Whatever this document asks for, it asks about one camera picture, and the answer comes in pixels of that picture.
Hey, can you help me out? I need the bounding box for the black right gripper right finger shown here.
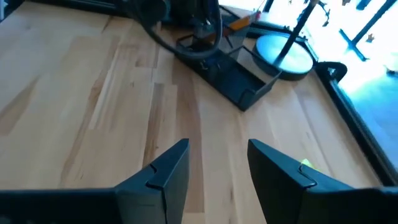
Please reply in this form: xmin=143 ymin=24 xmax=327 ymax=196
xmin=248 ymin=139 xmax=398 ymax=224

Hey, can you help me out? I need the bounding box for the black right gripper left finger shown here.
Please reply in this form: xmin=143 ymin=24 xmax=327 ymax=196
xmin=0 ymin=139 xmax=190 ymax=224

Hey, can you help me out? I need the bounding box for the yellow-green sticky note pad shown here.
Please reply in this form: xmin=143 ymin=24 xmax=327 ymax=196
xmin=298 ymin=157 xmax=323 ymax=172

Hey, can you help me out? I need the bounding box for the orange pencil pink eraser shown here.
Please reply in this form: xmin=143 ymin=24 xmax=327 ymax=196
xmin=228 ymin=11 xmax=262 ymax=32

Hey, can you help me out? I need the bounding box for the black mesh desk organizer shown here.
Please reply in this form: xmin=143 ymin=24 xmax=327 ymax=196
xmin=174 ymin=30 xmax=282 ymax=112

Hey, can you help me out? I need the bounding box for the white globe lamp black base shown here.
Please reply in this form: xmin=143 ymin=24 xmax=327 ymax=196
xmin=253 ymin=0 xmax=320 ymax=81

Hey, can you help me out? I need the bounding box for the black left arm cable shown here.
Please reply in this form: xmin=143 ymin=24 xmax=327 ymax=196
xmin=144 ymin=0 xmax=224 ymax=60

